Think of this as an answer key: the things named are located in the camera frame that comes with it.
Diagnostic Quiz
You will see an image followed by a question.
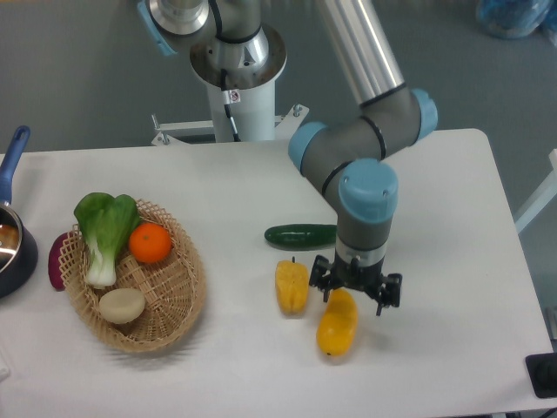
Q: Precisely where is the black cable on pedestal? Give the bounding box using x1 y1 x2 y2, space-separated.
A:
219 68 242 143

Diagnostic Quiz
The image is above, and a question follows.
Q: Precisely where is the black device at table edge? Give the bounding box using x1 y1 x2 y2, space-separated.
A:
525 353 556 399

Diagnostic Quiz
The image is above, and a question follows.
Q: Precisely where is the orange fruit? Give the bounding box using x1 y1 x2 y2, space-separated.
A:
128 223 172 264

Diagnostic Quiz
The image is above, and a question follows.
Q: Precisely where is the green cucumber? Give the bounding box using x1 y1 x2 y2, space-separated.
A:
264 224 337 251

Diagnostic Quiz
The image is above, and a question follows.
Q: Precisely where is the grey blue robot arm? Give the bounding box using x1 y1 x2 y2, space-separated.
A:
137 1 438 308

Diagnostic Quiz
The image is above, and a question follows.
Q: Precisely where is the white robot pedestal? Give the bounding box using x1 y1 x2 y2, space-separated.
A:
150 21 311 147

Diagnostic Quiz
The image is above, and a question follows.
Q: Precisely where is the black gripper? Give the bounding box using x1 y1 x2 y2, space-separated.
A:
309 254 403 316

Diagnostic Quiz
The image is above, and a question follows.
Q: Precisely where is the woven wicker basket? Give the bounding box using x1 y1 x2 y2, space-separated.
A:
58 199 206 353

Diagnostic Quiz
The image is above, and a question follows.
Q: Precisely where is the green bok choy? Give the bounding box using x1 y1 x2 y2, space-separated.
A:
74 192 141 288

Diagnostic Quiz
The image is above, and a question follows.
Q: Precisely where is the blue plastic bag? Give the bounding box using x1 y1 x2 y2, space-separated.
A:
475 1 556 47

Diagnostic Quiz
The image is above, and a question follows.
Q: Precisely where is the purple eggplant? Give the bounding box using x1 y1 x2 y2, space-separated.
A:
48 232 72 292

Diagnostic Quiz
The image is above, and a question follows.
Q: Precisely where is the yellow mango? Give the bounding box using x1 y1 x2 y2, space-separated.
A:
316 289 359 356

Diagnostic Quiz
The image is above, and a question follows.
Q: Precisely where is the white frame at right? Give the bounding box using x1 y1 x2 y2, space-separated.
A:
513 149 556 233

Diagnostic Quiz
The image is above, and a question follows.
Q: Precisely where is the yellow bell pepper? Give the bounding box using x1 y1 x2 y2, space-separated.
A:
275 256 309 316

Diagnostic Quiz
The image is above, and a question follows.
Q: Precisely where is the blue handled saucepan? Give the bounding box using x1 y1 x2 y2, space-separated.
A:
1 125 38 298

